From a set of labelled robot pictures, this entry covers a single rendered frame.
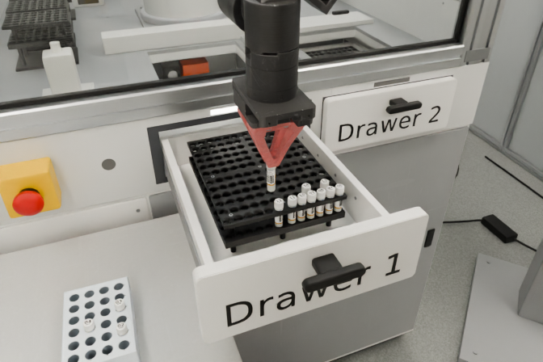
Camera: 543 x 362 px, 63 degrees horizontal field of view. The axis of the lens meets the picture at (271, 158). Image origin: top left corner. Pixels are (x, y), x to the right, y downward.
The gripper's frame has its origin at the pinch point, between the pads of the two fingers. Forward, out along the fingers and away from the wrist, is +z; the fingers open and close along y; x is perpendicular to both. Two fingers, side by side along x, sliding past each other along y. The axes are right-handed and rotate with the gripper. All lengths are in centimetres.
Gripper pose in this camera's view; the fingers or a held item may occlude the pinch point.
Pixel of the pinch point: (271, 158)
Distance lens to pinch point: 55.3
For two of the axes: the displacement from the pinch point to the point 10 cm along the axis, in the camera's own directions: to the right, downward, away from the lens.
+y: -3.6, -5.4, 7.6
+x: -9.3, 2.0, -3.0
